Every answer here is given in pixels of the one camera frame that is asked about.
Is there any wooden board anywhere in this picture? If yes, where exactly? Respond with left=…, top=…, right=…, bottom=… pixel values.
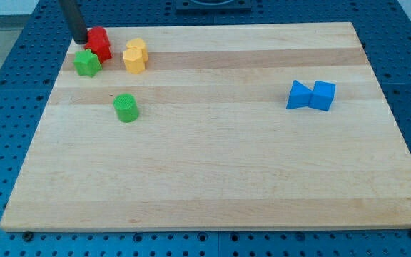
left=0, top=22, right=411, bottom=232

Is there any yellow block rear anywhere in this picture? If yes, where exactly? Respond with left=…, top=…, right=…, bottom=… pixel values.
left=126, top=38, right=148, bottom=62

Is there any red block rear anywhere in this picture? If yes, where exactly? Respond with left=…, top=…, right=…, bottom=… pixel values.
left=87, top=26, right=111, bottom=46

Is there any green star block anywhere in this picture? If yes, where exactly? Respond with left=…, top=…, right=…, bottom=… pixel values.
left=73, top=49, right=102, bottom=77

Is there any red block front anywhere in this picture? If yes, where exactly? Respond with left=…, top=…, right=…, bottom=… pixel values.
left=84, top=39, right=113, bottom=63

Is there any red block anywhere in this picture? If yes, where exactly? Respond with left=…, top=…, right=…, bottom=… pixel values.
left=87, top=26, right=111, bottom=46
left=84, top=39, right=113, bottom=63

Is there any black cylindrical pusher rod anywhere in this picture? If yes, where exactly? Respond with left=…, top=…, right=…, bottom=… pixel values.
left=58, top=0, right=88, bottom=45

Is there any blue cube block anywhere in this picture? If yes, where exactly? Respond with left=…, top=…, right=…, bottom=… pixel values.
left=308, top=81, right=336, bottom=111

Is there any yellow hexagon block front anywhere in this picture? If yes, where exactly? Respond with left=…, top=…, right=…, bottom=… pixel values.
left=123, top=48, right=146, bottom=74

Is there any blue triangle block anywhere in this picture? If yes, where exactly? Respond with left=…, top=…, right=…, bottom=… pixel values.
left=286, top=80, right=313, bottom=109

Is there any green cylinder block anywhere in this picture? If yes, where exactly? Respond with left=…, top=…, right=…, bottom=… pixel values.
left=113, top=94, right=139, bottom=123

